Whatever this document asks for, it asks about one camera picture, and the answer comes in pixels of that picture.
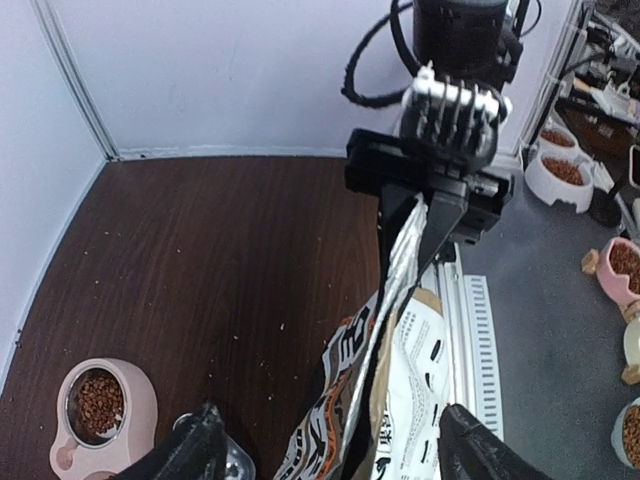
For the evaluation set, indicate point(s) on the brown dog food kibble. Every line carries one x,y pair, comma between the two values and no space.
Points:
101,403

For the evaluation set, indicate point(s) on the dog food bag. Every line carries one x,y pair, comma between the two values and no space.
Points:
386,380

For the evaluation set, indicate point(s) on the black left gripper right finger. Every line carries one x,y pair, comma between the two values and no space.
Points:
467,449

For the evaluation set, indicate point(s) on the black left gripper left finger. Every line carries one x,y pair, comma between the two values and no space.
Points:
153,465

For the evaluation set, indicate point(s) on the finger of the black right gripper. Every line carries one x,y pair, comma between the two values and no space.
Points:
444,212
397,227

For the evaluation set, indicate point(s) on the right rear aluminium post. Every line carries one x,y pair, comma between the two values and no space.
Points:
64,59

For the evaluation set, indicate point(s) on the front aluminium frame rail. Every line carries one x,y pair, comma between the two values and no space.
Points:
473,357

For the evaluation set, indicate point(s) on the white pet bowl with kibble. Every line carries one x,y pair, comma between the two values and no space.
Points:
559,178

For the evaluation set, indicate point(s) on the pink double pet bowl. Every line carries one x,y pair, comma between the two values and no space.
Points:
75,453

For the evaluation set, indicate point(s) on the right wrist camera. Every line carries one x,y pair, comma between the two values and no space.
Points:
451,122

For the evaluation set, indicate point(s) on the grey pet bowl with kibble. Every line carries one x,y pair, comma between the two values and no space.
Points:
625,435

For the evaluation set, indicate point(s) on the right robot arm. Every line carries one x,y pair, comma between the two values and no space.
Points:
464,40

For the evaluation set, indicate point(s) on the pink egg-shaped pet bowl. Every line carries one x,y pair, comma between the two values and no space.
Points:
618,271

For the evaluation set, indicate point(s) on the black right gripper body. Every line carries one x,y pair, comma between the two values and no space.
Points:
375,160

